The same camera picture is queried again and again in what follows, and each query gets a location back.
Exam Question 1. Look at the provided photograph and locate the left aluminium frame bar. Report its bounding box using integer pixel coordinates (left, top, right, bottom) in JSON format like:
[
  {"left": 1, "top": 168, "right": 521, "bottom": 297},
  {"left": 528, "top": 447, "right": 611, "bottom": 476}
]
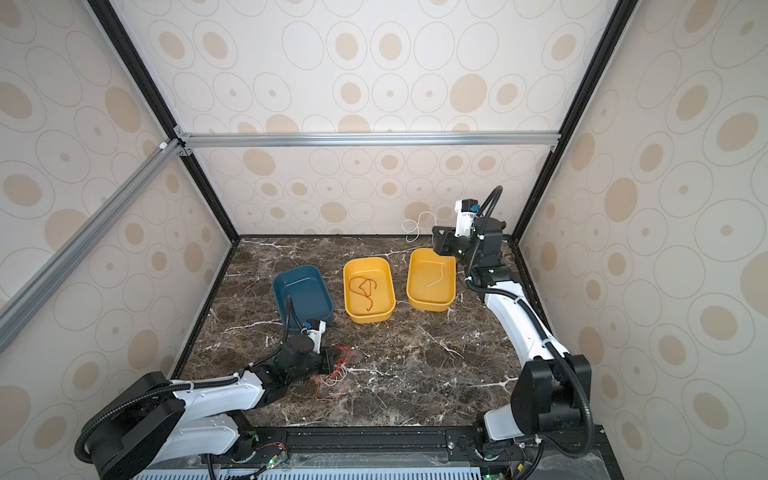
[{"left": 1, "top": 139, "right": 182, "bottom": 349}]

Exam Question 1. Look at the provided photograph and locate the middle yellow plastic bin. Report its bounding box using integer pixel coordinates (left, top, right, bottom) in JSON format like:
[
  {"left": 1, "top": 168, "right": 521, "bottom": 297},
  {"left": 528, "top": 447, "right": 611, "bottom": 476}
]
[{"left": 343, "top": 257, "right": 396, "bottom": 324}]

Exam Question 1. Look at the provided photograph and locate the red cable in bin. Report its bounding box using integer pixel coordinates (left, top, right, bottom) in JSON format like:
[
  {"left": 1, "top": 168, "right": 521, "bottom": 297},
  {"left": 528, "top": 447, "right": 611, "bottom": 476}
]
[{"left": 349, "top": 275, "right": 378, "bottom": 312}]

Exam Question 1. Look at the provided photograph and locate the right yellow plastic bin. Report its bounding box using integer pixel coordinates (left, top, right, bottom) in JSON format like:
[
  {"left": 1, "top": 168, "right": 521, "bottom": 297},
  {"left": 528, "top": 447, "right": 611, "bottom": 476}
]
[{"left": 406, "top": 248, "right": 456, "bottom": 312}]

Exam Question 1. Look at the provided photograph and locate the red cable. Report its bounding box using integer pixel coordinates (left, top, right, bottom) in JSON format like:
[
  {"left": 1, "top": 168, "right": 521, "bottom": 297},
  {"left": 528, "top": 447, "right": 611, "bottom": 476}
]
[
  {"left": 328, "top": 343, "right": 358, "bottom": 370},
  {"left": 349, "top": 275, "right": 378, "bottom": 312}
]

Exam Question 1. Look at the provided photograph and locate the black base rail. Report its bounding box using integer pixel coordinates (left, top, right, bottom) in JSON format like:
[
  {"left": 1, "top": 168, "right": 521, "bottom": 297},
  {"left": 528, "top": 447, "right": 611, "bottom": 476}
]
[{"left": 134, "top": 424, "right": 625, "bottom": 480}]

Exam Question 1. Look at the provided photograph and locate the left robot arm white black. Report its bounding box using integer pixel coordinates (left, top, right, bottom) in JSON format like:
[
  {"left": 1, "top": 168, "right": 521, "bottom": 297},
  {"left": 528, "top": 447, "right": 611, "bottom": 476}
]
[{"left": 74, "top": 296, "right": 344, "bottom": 479}]

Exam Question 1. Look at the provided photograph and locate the orange cable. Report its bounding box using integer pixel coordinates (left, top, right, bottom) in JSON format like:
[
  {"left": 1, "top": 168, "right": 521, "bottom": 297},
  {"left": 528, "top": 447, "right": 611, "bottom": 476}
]
[{"left": 313, "top": 343, "right": 356, "bottom": 402}]

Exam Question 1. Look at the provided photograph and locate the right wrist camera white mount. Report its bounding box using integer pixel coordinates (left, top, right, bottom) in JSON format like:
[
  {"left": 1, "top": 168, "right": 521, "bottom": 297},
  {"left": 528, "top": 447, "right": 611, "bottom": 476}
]
[{"left": 454, "top": 199, "right": 479, "bottom": 238}]

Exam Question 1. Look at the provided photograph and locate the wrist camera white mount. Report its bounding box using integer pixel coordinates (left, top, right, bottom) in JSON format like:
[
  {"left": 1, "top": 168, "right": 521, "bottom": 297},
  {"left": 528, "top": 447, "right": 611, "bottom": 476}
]
[
  {"left": 304, "top": 319, "right": 327, "bottom": 354},
  {"left": 454, "top": 199, "right": 479, "bottom": 238}
]

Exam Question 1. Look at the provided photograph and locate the yellow plastic bin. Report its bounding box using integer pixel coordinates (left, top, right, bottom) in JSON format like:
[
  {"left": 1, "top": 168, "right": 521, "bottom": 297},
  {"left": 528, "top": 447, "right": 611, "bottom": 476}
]
[
  {"left": 343, "top": 257, "right": 396, "bottom": 324},
  {"left": 406, "top": 248, "right": 456, "bottom": 312}
]

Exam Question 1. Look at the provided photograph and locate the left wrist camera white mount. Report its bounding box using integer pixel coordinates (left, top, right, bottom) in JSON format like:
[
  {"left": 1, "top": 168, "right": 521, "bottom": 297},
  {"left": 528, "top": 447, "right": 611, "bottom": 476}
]
[{"left": 304, "top": 319, "right": 327, "bottom": 354}]

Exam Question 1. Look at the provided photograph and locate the teal plastic bin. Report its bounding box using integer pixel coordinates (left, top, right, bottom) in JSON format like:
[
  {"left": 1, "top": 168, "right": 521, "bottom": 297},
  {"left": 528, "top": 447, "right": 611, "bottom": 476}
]
[{"left": 272, "top": 265, "right": 334, "bottom": 333}]

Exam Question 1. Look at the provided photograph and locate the horizontal aluminium frame bar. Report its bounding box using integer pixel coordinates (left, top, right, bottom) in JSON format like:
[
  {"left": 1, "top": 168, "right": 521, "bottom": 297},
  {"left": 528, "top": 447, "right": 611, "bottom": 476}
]
[{"left": 181, "top": 131, "right": 560, "bottom": 148}]

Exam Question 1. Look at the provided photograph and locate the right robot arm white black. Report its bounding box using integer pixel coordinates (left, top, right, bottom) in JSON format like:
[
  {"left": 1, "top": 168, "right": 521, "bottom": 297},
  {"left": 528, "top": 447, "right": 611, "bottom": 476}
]
[{"left": 432, "top": 186, "right": 595, "bottom": 458}]

